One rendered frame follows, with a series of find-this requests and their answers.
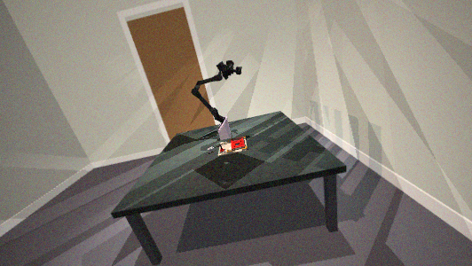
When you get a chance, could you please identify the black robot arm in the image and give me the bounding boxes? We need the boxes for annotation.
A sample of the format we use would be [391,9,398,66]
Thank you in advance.
[192,60,234,123]

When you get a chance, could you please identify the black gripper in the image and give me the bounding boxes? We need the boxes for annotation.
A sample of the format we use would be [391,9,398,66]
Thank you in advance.
[221,64,242,75]

